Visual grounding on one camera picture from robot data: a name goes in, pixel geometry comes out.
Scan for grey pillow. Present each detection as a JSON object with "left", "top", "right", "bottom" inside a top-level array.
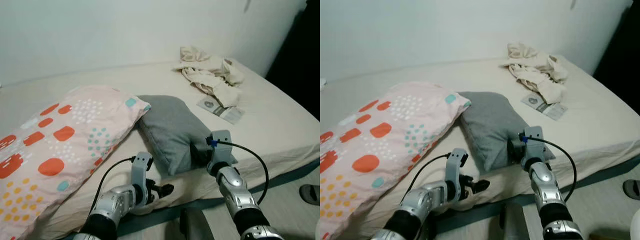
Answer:
[
  {"left": 136, "top": 95, "right": 238, "bottom": 176},
  {"left": 457, "top": 91, "right": 556, "bottom": 172}
]

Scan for pink patterned pillow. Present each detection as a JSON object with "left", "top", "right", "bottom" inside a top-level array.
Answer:
[
  {"left": 320, "top": 81, "right": 472, "bottom": 240},
  {"left": 0, "top": 85, "right": 152, "bottom": 240}
]

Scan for dark robot right leg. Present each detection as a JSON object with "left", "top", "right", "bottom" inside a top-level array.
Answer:
[
  {"left": 500, "top": 202, "right": 526, "bottom": 240},
  {"left": 179, "top": 207, "right": 213, "bottom": 240}
]

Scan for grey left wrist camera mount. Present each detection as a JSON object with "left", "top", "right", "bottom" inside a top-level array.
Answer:
[
  {"left": 131, "top": 152, "right": 154, "bottom": 196},
  {"left": 446, "top": 148, "right": 470, "bottom": 188}
]

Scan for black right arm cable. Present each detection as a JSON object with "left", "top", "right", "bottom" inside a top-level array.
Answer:
[
  {"left": 519, "top": 134, "right": 578, "bottom": 203},
  {"left": 209, "top": 139, "right": 270, "bottom": 207}
]

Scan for bed with cream sheet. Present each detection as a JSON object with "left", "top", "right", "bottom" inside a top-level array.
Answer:
[
  {"left": 0, "top": 57, "right": 321, "bottom": 240},
  {"left": 320, "top": 55, "right": 640, "bottom": 236}
]

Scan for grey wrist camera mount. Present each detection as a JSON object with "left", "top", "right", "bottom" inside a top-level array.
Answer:
[
  {"left": 206, "top": 130, "right": 234, "bottom": 168},
  {"left": 131, "top": 152, "right": 154, "bottom": 196},
  {"left": 446, "top": 148, "right": 470, "bottom": 188},
  {"left": 520, "top": 126, "right": 546, "bottom": 163}
]

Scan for beige crumpled clothes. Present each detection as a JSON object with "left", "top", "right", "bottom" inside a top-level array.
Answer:
[
  {"left": 500, "top": 41, "right": 570, "bottom": 105},
  {"left": 172, "top": 46, "right": 246, "bottom": 108}
]

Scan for dark slipper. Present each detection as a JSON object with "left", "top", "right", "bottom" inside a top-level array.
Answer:
[
  {"left": 299, "top": 184, "right": 321, "bottom": 206},
  {"left": 622, "top": 179, "right": 640, "bottom": 201}
]

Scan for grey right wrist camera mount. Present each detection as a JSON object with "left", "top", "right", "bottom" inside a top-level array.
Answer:
[
  {"left": 206, "top": 130, "right": 234, "bottom": 168},
  {"left": 520, "top": 126, "right": 546, "bottom": 163}
]

